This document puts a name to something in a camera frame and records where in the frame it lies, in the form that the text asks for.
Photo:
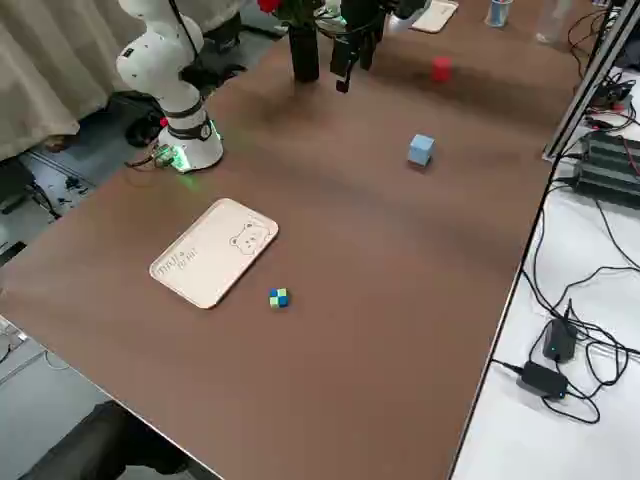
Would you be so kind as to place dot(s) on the black chair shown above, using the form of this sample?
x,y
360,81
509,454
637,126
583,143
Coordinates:
x,y
95,442

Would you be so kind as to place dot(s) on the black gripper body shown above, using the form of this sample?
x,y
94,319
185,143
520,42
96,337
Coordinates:
x,y
364,20

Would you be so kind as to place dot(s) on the black power adapter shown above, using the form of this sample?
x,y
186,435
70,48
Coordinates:
x,y
542,380
560,341

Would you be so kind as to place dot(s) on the beige tray with bear drawing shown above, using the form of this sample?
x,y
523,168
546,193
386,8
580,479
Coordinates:
x,y
214,252

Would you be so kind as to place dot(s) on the red foam block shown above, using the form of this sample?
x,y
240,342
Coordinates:
x,y
442,69

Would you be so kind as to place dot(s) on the blue green checkered cube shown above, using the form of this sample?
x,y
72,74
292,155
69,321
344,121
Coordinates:
x,y
280,299

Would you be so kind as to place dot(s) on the aluminium frame post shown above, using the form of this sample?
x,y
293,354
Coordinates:
x,y
585,85

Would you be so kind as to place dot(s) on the blue cup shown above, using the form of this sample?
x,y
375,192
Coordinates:
x,y
499,12

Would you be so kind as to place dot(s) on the blue foam block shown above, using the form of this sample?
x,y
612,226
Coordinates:
x,y
421,150

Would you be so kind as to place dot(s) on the beige curtain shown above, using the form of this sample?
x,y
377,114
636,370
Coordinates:
x,y
45,75

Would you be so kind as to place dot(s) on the clear plastic bottle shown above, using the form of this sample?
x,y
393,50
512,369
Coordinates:
x,y
550,22

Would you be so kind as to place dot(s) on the black vase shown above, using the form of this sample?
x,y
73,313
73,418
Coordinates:
x,y
304,52

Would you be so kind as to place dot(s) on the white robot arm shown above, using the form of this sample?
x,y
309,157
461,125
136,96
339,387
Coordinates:
x,y
165,60

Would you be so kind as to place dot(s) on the black ribbed power supply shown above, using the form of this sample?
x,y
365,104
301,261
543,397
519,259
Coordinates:
x,y
607,162

